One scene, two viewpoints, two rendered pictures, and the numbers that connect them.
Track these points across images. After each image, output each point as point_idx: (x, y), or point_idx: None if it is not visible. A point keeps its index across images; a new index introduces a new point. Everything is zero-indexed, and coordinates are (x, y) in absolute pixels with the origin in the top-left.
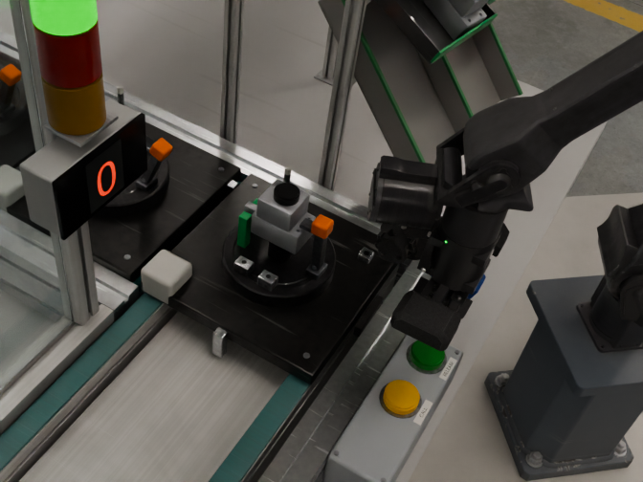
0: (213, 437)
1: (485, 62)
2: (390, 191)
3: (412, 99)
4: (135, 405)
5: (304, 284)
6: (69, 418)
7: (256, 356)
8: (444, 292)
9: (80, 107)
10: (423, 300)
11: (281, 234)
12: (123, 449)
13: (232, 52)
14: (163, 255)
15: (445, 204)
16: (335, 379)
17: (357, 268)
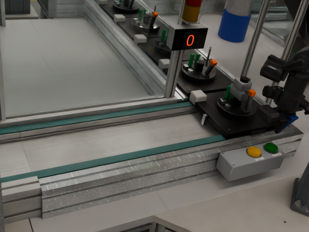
0: (188, 140)
1: None
2: (268, 63)
3: (308, 82)
4: (170, 124)
5: (239, 113)
6: (150, 118)
7: (214, 131)
8: (278, 109)
9: (191, 12)
10: (269, 106)
11: (237, 92)
12: (161, 130)
13: (250, 49)
14: (199, 90)
15: (283, 68)
16: (235, 139)
17: (261, 120)
